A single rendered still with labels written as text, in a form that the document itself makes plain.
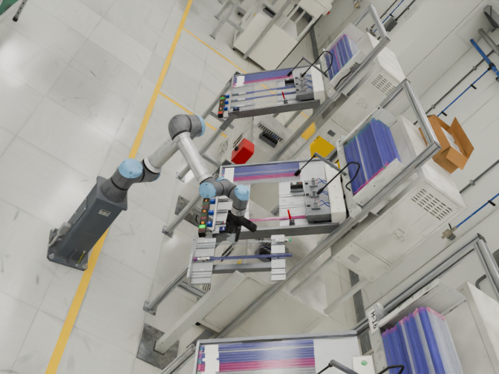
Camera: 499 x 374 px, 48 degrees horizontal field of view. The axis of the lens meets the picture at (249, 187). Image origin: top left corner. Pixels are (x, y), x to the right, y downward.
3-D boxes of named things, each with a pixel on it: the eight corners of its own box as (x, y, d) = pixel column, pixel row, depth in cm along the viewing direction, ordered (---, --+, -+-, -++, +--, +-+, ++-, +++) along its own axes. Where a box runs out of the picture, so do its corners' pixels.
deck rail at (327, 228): (213, 241, 322) (212, 233, 318) (213, 239, 323) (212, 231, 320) (339, 232, 315) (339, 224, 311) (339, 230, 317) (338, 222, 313)
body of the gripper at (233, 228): (225, 224, 298) (228, 206, 291) (240, 226, 298) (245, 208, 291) (223, 234, 291) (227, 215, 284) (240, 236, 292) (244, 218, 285)
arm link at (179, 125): (168, 108, 281) (215, 191, 268) (183, 109, 290) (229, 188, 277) (154, 122, 286) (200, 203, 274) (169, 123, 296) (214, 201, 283)
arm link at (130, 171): (108, 173, 307) (119, 156, 301) (125, 171, 319) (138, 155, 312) (118, 190, 304) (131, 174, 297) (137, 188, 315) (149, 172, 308)
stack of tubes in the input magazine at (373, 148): (353, 195, 304) (389, 162, 292) (343, 146, 346) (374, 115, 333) (370, 206, 308) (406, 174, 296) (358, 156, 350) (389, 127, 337)
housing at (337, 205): (332, 232, 318) (331, 212, 310) (325, 182, 358) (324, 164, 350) (346, 231, 317) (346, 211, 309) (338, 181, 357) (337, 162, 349)
